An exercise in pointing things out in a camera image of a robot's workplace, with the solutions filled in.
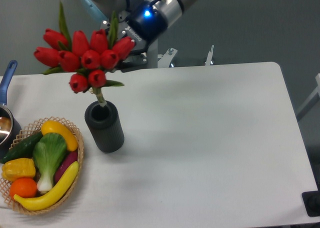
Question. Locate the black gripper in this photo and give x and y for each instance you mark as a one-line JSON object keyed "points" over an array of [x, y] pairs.
{"points": [[143, 25]]}

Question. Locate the red tulip bouquet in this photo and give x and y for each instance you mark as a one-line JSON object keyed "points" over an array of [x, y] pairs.
{"points": [[88, 60]]}

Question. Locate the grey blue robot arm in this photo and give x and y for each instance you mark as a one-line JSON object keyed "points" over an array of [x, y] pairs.
{"points": [[101, 10]]}

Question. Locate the dark grey ribbed vase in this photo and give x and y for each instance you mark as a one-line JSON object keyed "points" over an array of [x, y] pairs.
{"points": [[105, 126]]}

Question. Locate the woven wicker basket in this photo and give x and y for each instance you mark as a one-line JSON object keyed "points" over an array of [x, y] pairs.
{"points": [[28, 130]]}

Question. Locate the purple eggplant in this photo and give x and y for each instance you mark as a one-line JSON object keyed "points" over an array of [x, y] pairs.
{"points": [[68, 160]]}

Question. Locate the green bok choy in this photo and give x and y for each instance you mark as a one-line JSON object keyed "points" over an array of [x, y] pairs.
{"points": [[47, 155]]}

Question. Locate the dark green cucumber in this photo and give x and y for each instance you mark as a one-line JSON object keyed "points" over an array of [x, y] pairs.
{"points": [[23, 149]]}

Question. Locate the yellow bell pepper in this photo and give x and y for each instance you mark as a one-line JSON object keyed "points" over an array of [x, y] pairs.
{"points": [[18, 168]]}

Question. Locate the orange fruit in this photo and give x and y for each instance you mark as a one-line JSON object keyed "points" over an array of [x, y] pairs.
{"points": [[23, 187]]}

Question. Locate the yellow banana lower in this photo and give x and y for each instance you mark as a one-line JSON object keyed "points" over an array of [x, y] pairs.
{"points": [[54, 195]]}

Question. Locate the black device table edge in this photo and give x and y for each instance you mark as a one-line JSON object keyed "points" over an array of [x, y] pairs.
{"points": [[311, 200]]}

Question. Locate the blue handled saucepan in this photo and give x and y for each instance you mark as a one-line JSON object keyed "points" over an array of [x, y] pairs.
{"points": [[9, 126]]}

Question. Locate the white frame right edge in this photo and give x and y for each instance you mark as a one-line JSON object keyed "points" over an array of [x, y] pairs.
{"points": [[312, 99]]}

